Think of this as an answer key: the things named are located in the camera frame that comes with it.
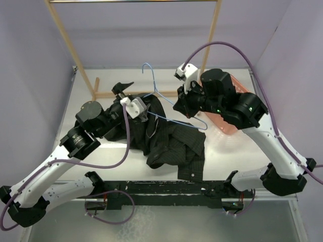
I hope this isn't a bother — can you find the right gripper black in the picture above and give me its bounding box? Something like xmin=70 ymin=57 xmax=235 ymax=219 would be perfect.
xmin=174 ymin=79 xmax=224 ymax=118

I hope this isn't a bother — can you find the light blue wire hanger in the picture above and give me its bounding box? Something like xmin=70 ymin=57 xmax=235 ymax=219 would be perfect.
xmin=141 ymin=63 xmax=208 ymax=131

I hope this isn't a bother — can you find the dark pinstriped shirt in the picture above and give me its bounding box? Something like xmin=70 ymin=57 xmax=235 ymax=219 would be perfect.
xmin=103 ymin=92 xmax=206 ymax=183

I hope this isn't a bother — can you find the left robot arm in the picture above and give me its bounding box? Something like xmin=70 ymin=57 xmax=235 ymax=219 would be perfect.
xmin=1 ymin=82 xmax=132 ymax=231

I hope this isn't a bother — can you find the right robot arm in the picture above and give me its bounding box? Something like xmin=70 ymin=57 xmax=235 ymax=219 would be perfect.
xmin=173 ymin=65 xmax=316 ymax=197

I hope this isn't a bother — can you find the wooden clothes rack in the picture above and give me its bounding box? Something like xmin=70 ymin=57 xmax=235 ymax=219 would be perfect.
xmin=45 ymin=1 xmax=222 ymax=100

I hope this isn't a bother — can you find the pink plastic basket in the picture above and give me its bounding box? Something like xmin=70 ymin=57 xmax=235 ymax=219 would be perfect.
xmin=199 ymin=73 xmax=249 ymax=135

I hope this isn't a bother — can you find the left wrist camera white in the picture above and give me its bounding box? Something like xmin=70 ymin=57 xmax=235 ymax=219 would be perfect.
xmin=120 ymin=97 xmax=148 ymax=122

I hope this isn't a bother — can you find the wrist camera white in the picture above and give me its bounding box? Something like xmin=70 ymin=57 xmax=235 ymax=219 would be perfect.
xmin=174 ymin=63 xmax=198 ymax=94
xmin=120 ymin=97 xmax=148 ymax=122

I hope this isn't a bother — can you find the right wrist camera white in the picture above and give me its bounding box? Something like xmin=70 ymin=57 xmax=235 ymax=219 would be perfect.
xmin=174 ymin=63 xmax=198 ymax=94

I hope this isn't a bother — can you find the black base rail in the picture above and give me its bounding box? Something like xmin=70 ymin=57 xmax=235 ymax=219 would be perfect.
xmin=86 ymin=180 xmax=254 ymax=210

